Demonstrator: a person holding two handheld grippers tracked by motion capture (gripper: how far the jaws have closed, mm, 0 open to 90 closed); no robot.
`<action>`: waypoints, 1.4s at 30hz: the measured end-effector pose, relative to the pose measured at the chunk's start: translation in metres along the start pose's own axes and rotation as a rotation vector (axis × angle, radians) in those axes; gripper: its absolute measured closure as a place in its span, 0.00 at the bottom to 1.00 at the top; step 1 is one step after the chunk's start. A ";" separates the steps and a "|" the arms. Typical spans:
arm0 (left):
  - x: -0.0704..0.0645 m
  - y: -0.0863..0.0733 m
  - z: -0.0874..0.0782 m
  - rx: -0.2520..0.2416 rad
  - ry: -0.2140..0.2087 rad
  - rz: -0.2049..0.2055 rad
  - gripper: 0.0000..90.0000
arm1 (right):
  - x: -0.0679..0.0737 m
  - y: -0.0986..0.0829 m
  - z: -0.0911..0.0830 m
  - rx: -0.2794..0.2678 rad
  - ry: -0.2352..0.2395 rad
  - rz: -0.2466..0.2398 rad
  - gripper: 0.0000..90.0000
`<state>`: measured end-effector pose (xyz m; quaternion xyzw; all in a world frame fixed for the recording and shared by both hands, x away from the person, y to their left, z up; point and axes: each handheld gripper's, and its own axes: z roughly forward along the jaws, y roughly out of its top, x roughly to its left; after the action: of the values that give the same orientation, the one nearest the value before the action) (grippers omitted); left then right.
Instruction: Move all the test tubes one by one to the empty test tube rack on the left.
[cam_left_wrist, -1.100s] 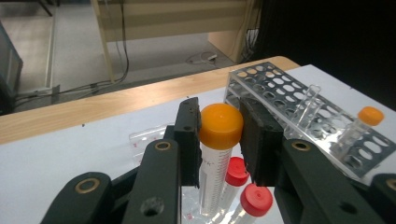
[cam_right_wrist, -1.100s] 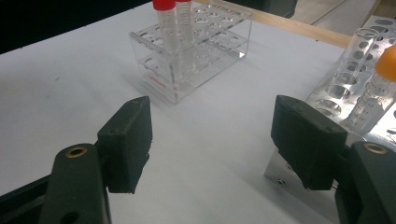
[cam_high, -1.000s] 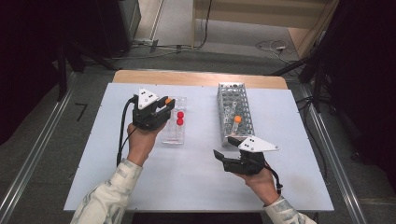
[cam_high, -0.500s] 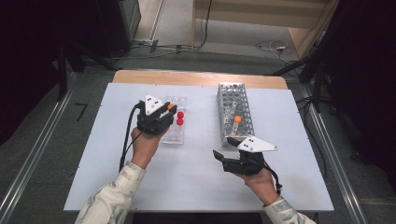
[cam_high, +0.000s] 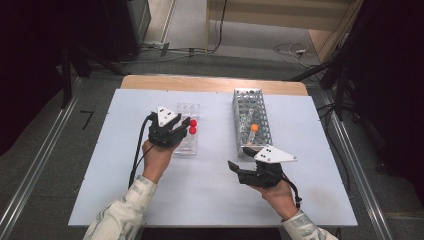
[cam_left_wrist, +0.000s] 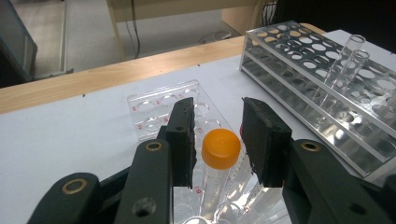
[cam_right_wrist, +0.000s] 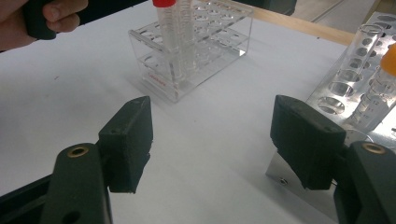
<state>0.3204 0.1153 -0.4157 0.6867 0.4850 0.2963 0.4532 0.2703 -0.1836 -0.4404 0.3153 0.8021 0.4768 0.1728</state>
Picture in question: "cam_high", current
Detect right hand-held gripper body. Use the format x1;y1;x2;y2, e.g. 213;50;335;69
237;145;298;190

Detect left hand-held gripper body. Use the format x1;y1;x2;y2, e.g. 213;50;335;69
147;105;188;148

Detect clear plastic tube rack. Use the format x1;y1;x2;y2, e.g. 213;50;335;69
173;102;201;156

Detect orange capped test tube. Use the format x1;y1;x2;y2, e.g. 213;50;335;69
245;123;260;145

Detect metal test tube rack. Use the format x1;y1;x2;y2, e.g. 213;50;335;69
232;88;274;158

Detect person's left hand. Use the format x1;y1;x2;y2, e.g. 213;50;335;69
141;139;181;184

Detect person's right hand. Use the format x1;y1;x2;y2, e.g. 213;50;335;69
249;181;300;222

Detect wooden table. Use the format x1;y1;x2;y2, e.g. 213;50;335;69
119;74;309;97

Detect black metal stand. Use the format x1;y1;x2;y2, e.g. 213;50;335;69
59;43;131;109

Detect black tripod stand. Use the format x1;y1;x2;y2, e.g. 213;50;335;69
288;0;424;123

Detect dark cabinet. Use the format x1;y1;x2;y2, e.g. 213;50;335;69
99;0;152;63

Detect light wooden cabinet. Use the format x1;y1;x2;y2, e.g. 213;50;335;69
204;0;364;63

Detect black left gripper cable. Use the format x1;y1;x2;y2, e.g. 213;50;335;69
128;112;158;189

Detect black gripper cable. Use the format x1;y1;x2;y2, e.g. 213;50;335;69
128;112;158;189
279;171;304;210

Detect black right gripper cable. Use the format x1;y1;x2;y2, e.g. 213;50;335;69
279;171;304;210

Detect aluminium floor rail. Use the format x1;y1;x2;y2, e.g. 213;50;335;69
0;76;84;240
318;89;396;240

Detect black hanging cable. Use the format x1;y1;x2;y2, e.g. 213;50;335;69
204;0;229;54

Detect white floor cable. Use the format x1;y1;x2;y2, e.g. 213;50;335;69
273;42;318;69

